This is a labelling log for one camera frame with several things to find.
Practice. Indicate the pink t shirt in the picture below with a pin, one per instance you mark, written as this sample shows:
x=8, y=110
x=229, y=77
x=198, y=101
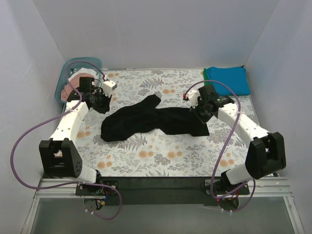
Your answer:
x=74, y=82

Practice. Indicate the folded blue t shirt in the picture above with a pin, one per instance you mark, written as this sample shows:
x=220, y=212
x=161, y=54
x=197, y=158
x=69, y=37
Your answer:
x=235, y=78

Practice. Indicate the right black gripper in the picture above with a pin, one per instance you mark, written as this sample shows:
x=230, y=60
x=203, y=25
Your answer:
x=198, y=112

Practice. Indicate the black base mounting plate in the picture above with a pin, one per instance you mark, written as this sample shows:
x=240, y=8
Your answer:
x=156, y=190

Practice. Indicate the white t shirt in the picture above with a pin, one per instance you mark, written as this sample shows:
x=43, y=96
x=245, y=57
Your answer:
x=84, y=72

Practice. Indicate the aluminium frame rail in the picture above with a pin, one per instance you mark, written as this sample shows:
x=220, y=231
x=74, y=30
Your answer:
x=265, y=187

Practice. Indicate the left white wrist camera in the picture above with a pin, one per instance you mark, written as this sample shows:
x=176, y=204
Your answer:
x=108, y=87

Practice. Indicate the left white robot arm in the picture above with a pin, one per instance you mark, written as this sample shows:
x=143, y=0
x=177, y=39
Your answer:
x=59, y=155

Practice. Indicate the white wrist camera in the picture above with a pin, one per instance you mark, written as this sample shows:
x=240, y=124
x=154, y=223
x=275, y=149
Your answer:
x=192, y=97
x=108, y=87

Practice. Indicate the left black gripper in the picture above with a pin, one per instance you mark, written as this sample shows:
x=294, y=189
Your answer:
x=103, y=103

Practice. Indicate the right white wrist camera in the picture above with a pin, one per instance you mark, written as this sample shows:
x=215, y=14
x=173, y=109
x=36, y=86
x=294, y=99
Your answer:
x=192, y=97

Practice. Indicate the black t shirt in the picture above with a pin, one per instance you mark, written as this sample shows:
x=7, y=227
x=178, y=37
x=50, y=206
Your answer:
x=144, y=117

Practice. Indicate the teal plastic laundry bin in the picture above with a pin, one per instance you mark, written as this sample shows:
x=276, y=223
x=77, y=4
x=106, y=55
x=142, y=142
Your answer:
x=71, y=67

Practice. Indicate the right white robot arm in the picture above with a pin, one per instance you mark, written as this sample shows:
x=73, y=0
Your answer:
x=266, y=150

